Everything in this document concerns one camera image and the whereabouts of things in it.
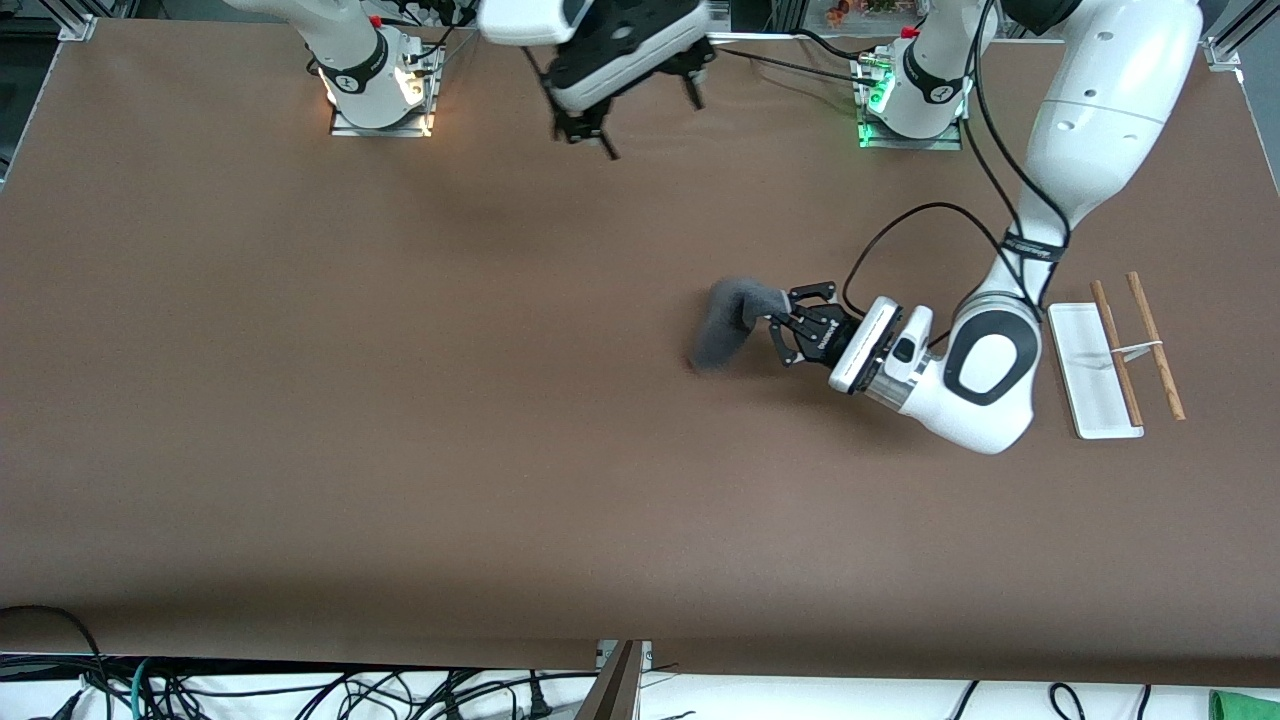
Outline pink and grey microfiber towel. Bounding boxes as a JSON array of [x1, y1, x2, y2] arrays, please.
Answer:
[[686, 278, 791, 373]]

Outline black strap on left arm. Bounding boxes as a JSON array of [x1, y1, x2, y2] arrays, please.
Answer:
[[1002, 233, 1071, 263]]

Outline white rack base tray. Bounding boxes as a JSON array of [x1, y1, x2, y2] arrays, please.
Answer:
[[1047, 302, 1145, 440]]

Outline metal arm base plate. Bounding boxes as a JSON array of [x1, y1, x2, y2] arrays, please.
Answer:
[[857, 55, 964, 151], [328, 40, 441, 139]]

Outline black looped floor cable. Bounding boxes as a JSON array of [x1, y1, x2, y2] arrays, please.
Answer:
[[0, 605, 111, 720]]

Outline green cloth item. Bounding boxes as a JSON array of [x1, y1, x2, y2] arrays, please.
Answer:
[[1208, 690, 1280, 720]]

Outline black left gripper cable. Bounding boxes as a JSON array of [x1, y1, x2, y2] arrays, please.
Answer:
[[843, 0, 1073, 346]]

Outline black cable lying on table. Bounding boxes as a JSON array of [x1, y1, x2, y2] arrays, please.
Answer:
[[712, 28, 881, 89]]

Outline grey table frame beam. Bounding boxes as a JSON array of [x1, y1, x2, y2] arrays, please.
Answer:
[[578, 640, 653, 720]]

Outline orange clutter items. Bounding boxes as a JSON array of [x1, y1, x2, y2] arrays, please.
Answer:
[[825, 0, 901, 26]]

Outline aluminium frame profile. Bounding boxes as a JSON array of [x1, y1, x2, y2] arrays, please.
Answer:
[[1205, 0, 1280, 71], [40, 0, 98, 43]]

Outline black cables at arm base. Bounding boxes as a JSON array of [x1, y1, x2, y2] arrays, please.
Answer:
[[385, 0, 481, 63]]

